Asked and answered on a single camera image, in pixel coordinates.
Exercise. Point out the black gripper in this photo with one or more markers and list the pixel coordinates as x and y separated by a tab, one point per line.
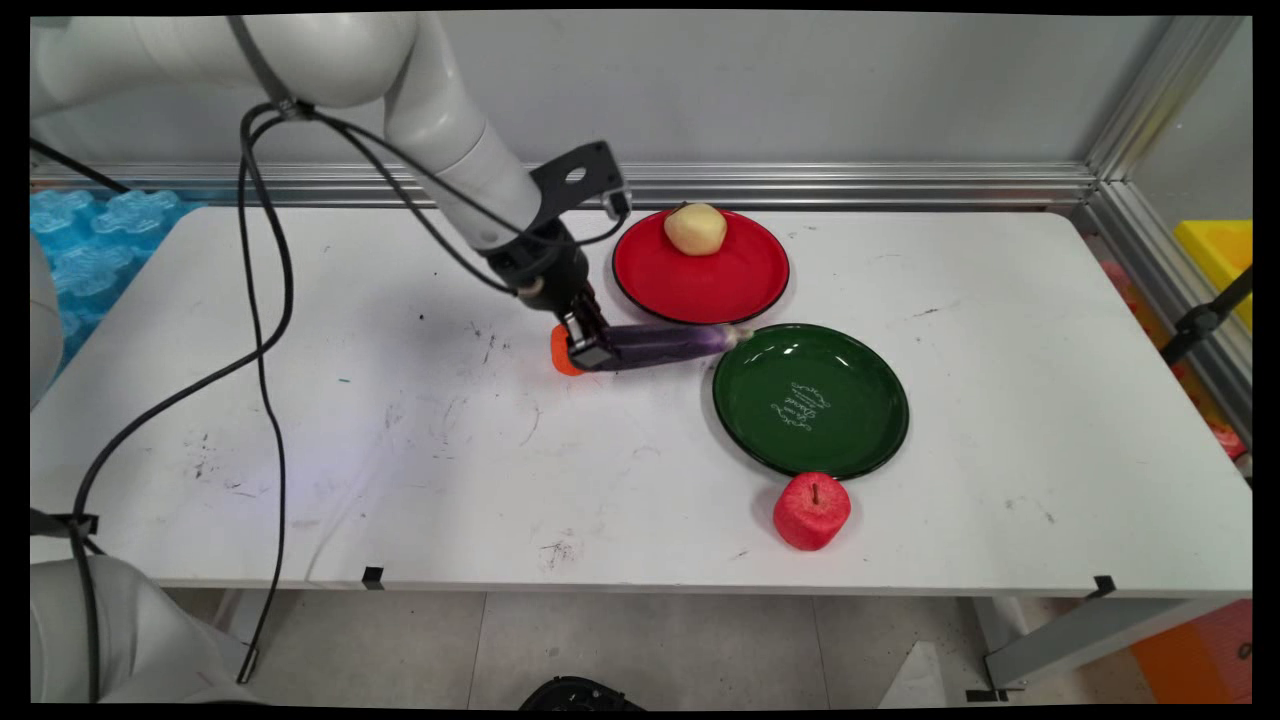
545	265

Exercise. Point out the grey table leg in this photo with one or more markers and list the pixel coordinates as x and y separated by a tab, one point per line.
1090	640

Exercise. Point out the green plate with white print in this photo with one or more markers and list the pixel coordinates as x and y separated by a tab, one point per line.
810	400

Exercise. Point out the black stand clamp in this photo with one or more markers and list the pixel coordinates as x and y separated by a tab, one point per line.
1200	320

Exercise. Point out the yellow plastic bin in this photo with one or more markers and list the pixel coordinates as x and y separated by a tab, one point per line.
1215	260

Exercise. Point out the orange carrot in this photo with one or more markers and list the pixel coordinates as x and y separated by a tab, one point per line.
559	355

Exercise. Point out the red toy apple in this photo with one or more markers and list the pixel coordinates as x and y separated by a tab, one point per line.
810	515

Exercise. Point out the blue foam mat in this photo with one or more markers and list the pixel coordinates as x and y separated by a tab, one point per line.
90	250

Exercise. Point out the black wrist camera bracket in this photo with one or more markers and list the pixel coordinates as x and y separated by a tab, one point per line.
603	163

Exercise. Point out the purple toy eggplant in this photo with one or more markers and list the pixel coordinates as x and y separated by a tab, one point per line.
670	345

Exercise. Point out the orange box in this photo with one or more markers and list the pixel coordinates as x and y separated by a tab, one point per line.
1200	655

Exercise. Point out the aluminium frame rail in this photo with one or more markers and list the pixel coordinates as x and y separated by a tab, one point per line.
1160	250
800	184

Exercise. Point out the red plate with black rim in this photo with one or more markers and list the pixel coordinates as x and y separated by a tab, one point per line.
700	288

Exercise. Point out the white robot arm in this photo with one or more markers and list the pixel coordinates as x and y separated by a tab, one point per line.
440	120

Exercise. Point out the black tape marker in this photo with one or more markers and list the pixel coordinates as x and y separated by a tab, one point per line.
1105	586
373	577

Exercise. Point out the black round object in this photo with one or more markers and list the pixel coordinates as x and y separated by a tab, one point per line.
580	695

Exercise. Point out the pale yellow toy potato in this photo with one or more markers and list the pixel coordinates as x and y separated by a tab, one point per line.
695	230

